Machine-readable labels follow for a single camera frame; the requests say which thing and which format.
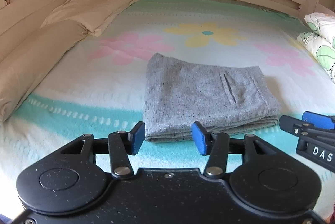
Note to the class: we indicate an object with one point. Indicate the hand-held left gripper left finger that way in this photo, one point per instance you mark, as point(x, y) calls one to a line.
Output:
point(137, 137)

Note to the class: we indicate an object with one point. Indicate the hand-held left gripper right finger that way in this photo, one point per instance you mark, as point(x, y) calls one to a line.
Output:
point(200, 141)

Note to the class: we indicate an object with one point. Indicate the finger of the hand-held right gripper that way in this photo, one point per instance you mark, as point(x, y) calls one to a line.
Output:
point(289, 123)
point(318, 119)

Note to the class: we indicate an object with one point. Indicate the grey pants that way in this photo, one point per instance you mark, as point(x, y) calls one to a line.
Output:
point(199, 93)

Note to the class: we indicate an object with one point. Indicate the leaf print pillow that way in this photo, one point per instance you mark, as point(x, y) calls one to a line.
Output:
point(319, 51)
point(323, 24)

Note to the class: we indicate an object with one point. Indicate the floral pastel blanket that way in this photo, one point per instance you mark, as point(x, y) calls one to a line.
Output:
point(78, 77)

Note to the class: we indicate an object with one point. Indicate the beige bolster pillow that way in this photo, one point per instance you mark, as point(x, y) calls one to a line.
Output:
point(34, 62)

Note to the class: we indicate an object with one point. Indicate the cream pillow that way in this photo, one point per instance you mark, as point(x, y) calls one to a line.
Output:
point(89, 8)

